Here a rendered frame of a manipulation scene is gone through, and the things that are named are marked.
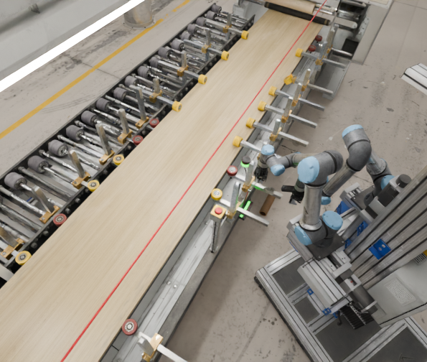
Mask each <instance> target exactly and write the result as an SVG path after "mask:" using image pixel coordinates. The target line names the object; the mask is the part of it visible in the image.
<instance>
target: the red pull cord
mask: <svg viewBox="0 0 427 362"><path fill-rule="evenodd" d="M326 1H327V0H326ZM326 1H325V2H326ZM325 2H324V3H323V4H322V6H321V7H320V9H321V8H322V7H323V5H324V4H325ZM320 9H319V10H320ZM319 10H318V12H319ZM318 12H317V13H318ZM317 13H316V14H315V15H314V17H315V16H316V15H317ZM314 17H313V18H314ZM313 18H312V20H313ZM312 20H311V21H312ZM311 21H310V22H309V23H308V25H307V26H306V28H307V27H308V26H309V24H310V23H311ZM306 28H305V29H306ZM305 29H304V31H305ZM304 31H303V32H302V33H301V34H300V36H301V35H302V34H303V33H304ZM300 36H299V37H298V39H299V38H300ZM298 39H297V40H296V41H295V43H294V44H293V45H292V47H293V46H294V45H295V44H296V42H297V41H298ZM292 47H291V48H290V50H291V49H292ZM290 50H289V51H288V52H287V53H286V55H285V56H284V58H285V57H286V56H287V54H288V53H289V52H290ZM284 58H283V59H282V61H283V60H284ZM282 61H280V63H279V64H278V66H279V65H280V64H281V63H282ZM278 66H277V67H276V69H277V68H278ZM276 69H275V70H274V71H273V72H272V74H274V72H275V71H276ZM272 74H271V75H270V77H269V78H268V79H267V81H266V82H265V83H264V85H263V86H262V88H261V89H260V90H259V91H258V93H257V94H256V96H255V97H254V99H253V100H252V101H251V102H250V104H249V105H248V107H247V108H246V109H245V110H244V112H243V113H242V115H241V116H240V118H239V119H238V120H237V121H236V123H235V124H234V126H233V127H232V128H231V130H230V131H229V132H228V134H227V135H226V137H225V138H224V139H223V141H222V142H221V143H220V145H219V146H218V148H216V150H215V151H214V153H213V154H212V156H211V157H210V158H209V159H208V161H207V162H206V164H205V165H204V167H203V168H202V169H201V170H200V172H199V173H198V175H197V176H196V177H195V179H194V180H193V181H192V183H191V184H190V186H189V187H188V188H187V189H186V191H185V192H184V194H183V195H182V196H181V198H180V199H179V200H178V202H177V204H176V205H175V206H174V207H173V208H172V210H171V211H170V213H169V214H168V216H167V217H166V218H165V219H164V221H163V222H162V224H161V225H160V226H159V227H158V229H157V230H156V232H155V233H154V235H153V236H152V237H151V238H150V240H149V242H148V243H147V244H146V245H145V247H144V248H143V249H142V251H141V252H140V254H139V255H138V256H137V257H136V259H135V260H134V262H133V263H132V265H130V267H129V268H128V270H127V271H126V273H125V274H124V275H123V276H122V278H121V280H120V281H119V282H118V283H117V285H116V286H115V287H114V289H113V290H112V292H111V293H110V294H109V295H108V297H107V298H106V300H105V301H104V303H103V304H102V305H101V306H100V308H99V309H98V311H97V312H96V313H95V314H94V316H93V318H92V319H91V320H90V322H89V323H88V324H87V325H86V327H85V328H84V330H83V331H82V332H81V334H80V335H79V336H78V338H77V339H76V341H75V342H74V343H73V345H72V346H71V347H70V349H69V350H68V352H66V354H65V356H64V357H63V358H62V360H61V361H60V362H63V361H64V360H65V359H66V358H67V356H68V355H69V353H70V351H71V350H72V349H73V348H74V347H75V345H76V343H77V342H78V341H79V339H80V338H81V337H82V335H83V334H84V332H85V331H86V330H87V329H88V327H89V326H90V324H91V323H92V321H94V319H95V317H96V316H97V315H98V313H99V312H100V311H101V309H102V308H103V306H104V305H105V304H106V302H107V301H108V300H109V298H110V297H111V295H112V294H113V293H114V292H115V290H116V289H117V287H118V286H119V284H120V283H121V282H122V281H123V279H124V278H125V276H126V275H127V273H128V272H129V271H130V270H131V268H132V267H133V265H134V264H135V263H136V261H137V260H138V259H139V257H140V256H141V255H142V253H143V252H144V250H145V249H146V247H147V246H148V245H149V244H150V242H151V241H152V239H153V238H154V237H155V235H156V234H157V233H158V231H159V230H160V228H161V227H162V226H163V225H164V223H165V222H166V220H167V218H168V217H169V216H170V215H171V214H172V212H173V211H174V209H175V208H176V207H177V205H178V204H179V202H180V201H181V199H182V198H183V197H184V196H185V194H186V193H187V191H188V190H189V189H190V188H191V186H192V185H193V183H194V181H195V180H196V179H197V178H198V177H199V175H200V173H201V172H202V171H203V169H204V168H205V167H206V166H207V164H208V162H209V161H210V160H211V159H212V157H213V156H214V154H215V153H216V151H217V150H218V149H219V148H220V146H221V145H222V143H223V142H224V141H225V140H226V138H227V136H228V135H229V134H230V132H231V131H232V130H233V128H234V127H235V125H236V124H237V123H238V122H239V120H240V119H241V117H242V116H243V114H244V113H245V112H246V111H247V109H248V108H249V106H250V105H251V103H252V102H253V101H254V100H255V98H256V97H257V95H258V94H259V93H260V91H261V90H262V89H263V87H264V86H265V84H266V83H267V82H268V80H269V79H270V78H271V76H272Z"/></svg>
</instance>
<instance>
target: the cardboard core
mask: <svg viewBox="0 0 427 362"><path fill-rule="evenodd" d="M275 198H276V197H274V196H272V195H269V194H268V196H267V198H266V200H265V202H264V204H263V206H262V208H261V209H260V211H259V213H260V214H261V215H263V216H266V215H267V213H268V211H269V209H270V207H271V206H272V204H273V201H274V200H275Z"/></svg>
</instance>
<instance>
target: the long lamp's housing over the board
mask: <svg viewBox="0 0 427 362"><path fill-rule="evenodd" d="M130 1H132V0H41V1H39V2H37V6H38V9H39V12H40V13H39V14H38V13H36V12H33V11H30V10H29V8H28V7H27V8H26V9H23V10H21V11H19V12H17V13H16V14H13V15H11V16H9V17H7V18H5V19H2V20H1V21H0V82H1V81H2V80H4V79H5V78H7V77H9V76H10V75H12V74H13V73H15V72H16V71H18V70H20V69H22V68H23V67H25V66H26V65H28V64H30V63H31V62H33V61H35V60H36V59H38V58H39V57H41V56H43V55H44V54H46V53H48V52H49V51H50V50H53V49H54V48H56V47H57V46H59V45H61V44H62V43H63V42H66V41H67V40H69V39H70V38H72V37H74V36H75V35H77V34H78V33H80V32H82V31H83V30H85V29H87V28H88V27H90V26H91V25H93V24H95V23H96V22H98V21H100V20H101V19H103V18H104V17H106V16H108V15H109V14H111V13H113V12H114V11H115V10H117V9H119V8H121V7H122V6H124V5H125V4H127V3H128V2H130Z"/></svg>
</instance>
